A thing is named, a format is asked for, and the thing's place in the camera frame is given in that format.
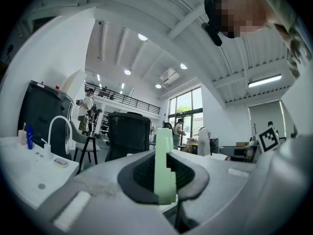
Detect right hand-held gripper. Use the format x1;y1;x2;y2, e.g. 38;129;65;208
258;126;281;154

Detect person's head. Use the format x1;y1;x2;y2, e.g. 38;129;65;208
212;0;272;39

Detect blue bottle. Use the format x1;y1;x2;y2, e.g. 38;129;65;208
26;125;35;150

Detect white sink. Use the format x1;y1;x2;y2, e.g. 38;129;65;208
0;136;80;211

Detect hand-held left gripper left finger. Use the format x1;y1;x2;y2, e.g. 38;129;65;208
39;149;183;235

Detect long tube ceiling light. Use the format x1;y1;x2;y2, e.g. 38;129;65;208
247;74;283;89

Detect large glass window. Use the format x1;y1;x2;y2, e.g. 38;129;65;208
168;87;204;133

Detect small white oval tray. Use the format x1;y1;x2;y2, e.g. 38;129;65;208
53;158;69;168

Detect white curved faucet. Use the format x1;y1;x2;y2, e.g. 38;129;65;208
43;115;73;160

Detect ceiling air conditioner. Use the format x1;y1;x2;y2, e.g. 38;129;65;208
159;68;181;85

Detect black balcony railing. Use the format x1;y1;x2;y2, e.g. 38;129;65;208
84;81;161;115

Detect black head-mounted camera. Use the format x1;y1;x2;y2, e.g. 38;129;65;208
201;0;224;47

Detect grey roller blind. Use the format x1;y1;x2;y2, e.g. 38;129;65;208
247;100;286;138

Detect person's patterned shirt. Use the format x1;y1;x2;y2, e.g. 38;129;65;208
258;0;313;79

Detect black mesh office chair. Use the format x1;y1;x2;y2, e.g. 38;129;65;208
105;112;152;163

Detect grey chair with black legs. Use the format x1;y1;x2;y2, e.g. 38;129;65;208
70;119;101;174

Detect cardboard boxes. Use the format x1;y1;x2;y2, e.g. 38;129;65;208
182;137;199;153

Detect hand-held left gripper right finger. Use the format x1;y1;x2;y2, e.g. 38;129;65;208
167;133;313;235

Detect dark desk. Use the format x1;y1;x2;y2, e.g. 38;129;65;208
219;143;259;163

